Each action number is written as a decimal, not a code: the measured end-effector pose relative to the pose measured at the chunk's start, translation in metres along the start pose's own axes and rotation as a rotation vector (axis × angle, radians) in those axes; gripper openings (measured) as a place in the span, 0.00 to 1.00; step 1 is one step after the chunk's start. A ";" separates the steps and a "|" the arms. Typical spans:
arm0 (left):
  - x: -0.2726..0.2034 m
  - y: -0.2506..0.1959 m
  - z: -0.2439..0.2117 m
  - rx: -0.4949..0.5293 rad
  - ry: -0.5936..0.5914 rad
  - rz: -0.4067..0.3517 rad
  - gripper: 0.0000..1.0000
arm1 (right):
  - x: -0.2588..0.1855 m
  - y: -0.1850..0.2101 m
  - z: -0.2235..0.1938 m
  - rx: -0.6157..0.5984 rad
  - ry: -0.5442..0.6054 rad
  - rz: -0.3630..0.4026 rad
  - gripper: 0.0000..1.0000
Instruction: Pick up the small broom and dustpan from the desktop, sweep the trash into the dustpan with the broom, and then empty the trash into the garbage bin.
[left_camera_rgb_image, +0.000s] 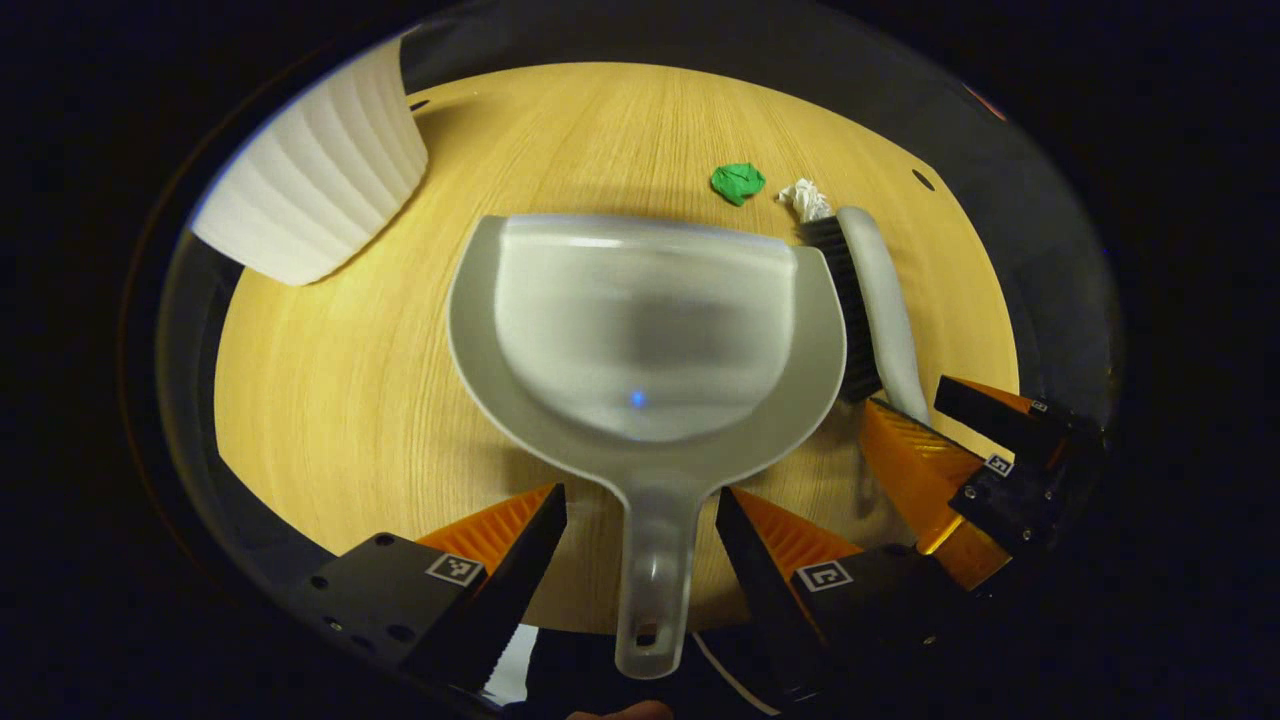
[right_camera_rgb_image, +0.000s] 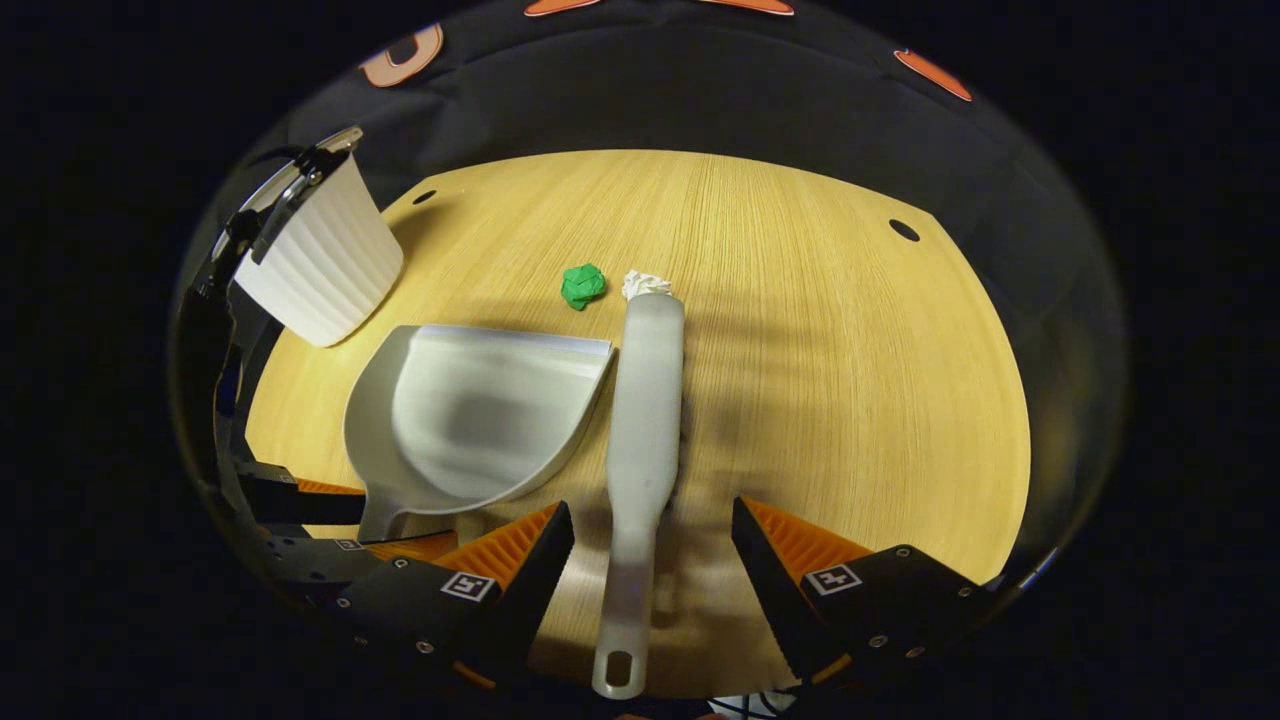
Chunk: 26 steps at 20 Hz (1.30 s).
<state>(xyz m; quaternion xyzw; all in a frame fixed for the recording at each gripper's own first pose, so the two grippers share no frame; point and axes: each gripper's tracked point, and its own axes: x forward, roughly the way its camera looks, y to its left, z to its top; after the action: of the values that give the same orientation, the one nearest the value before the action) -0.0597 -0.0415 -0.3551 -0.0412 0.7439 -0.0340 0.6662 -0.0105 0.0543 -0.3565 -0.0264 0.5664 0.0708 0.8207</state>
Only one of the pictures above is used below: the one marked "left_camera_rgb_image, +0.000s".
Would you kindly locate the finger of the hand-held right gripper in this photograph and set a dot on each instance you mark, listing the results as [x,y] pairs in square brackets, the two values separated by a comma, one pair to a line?
[925,480]
[990,415]

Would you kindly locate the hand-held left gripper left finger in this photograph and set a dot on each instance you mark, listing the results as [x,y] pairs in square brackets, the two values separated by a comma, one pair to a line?
[510,590]

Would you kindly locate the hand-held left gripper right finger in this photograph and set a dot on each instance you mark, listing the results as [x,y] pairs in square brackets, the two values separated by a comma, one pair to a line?
[755,580]

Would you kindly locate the small grey broom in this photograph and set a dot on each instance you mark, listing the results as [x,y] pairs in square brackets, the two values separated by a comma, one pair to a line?
[885,300]

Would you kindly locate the grey translucent dustpan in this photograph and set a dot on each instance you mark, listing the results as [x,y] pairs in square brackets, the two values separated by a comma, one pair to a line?
[640,330]

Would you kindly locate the white paper ball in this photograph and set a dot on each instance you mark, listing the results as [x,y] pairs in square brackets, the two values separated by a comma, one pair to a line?
[806,200]

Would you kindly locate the green paper ball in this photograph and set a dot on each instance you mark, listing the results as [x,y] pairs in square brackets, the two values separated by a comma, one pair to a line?
[738,182]

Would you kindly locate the white ribbed garbage bin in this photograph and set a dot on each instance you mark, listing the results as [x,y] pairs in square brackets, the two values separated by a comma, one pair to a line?
[320,170]

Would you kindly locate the wooden desktop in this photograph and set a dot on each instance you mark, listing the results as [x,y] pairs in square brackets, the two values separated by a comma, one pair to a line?
[350,400]

